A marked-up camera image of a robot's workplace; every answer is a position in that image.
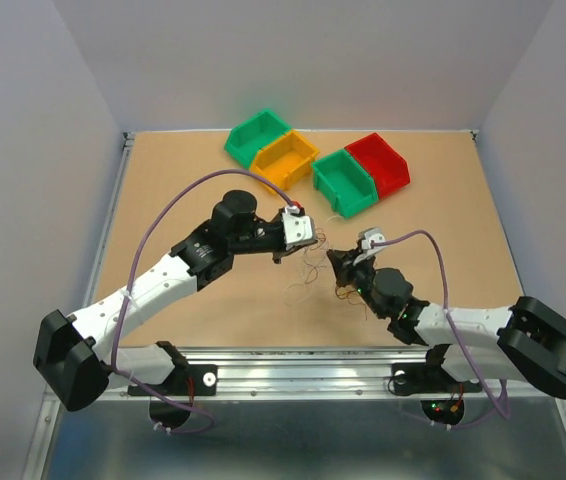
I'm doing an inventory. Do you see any red bin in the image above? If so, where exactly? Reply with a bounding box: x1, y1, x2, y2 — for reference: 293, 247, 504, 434
345, 132, 411, 200

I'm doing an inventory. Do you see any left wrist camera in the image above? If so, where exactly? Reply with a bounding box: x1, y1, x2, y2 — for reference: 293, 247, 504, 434
281, 206, 316, 250

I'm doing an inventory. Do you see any yellow bin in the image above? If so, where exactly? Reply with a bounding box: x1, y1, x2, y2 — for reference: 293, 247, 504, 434
250, 130, 319, 191

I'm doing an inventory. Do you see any near green bin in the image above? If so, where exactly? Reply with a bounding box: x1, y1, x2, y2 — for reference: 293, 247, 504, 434
311, 149, 379, 219

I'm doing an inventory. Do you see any far green bin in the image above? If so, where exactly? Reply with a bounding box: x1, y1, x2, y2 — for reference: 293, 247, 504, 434
224, 109, 292, 169

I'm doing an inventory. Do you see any white wire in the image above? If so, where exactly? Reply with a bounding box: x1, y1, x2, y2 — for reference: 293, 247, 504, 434
285, 214, 344, 306

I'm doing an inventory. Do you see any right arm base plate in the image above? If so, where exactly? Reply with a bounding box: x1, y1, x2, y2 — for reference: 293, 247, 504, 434
387, 363, 460, 396

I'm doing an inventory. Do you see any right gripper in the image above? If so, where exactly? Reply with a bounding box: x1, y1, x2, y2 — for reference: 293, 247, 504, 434
328, 247, 386, 320

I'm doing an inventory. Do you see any green bin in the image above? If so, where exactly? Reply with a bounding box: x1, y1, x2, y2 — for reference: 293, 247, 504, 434
224, 109, 292, 169
311, 149, 379, 219

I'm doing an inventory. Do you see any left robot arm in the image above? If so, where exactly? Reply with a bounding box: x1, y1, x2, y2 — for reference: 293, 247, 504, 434
33, 190, 317, 411

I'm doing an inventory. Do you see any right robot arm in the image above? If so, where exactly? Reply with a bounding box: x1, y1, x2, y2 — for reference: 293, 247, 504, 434
327, 249, 566, 399

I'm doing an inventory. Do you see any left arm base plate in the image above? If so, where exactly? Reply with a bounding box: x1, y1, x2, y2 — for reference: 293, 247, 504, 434
149, 364, 218, 397

